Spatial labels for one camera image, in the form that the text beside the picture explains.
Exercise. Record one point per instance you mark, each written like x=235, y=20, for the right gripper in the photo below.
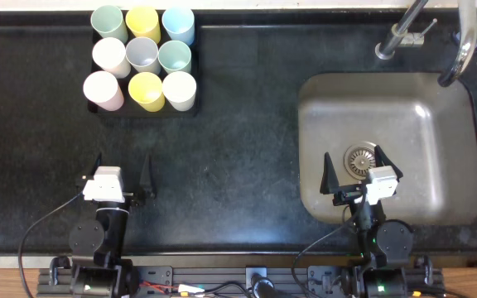
x=348, y=194

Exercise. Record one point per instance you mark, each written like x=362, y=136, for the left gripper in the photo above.
x=139, y=198

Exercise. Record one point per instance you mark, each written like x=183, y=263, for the yellow cup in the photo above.
x=141, y=20
x=145, y=87

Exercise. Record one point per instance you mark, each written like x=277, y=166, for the pink cup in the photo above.
x=99, y=87

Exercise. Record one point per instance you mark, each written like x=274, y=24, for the cream cup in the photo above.
x=179, y=87

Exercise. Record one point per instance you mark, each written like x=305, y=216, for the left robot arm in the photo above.
x=110, y=229

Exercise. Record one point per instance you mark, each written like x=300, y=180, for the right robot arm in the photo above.
x=393, y=242

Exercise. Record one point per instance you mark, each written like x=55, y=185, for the steel sink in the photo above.
x=408, y=120

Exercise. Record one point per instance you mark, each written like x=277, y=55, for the white cup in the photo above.
x=108, y=54

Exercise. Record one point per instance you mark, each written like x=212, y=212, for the grey cup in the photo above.
x=141, y=51

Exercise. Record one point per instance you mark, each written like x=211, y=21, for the green cup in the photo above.
x=107, y=20
x=174, y=57

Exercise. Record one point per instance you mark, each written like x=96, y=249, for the black tray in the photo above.
x=197, y=62

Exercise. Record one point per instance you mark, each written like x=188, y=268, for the blue cup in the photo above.
x=177, y=21

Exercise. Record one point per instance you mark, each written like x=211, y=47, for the steel tap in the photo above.
x=468, y=41

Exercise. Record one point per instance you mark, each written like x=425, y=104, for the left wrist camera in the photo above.
x=104, y=184

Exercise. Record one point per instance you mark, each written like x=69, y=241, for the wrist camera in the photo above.
x=104, y=184
x=381, y=184

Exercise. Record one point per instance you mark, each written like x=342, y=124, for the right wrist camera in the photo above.
x=381, y=184

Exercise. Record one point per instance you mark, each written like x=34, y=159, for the mounting rail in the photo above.
x=213, y=278

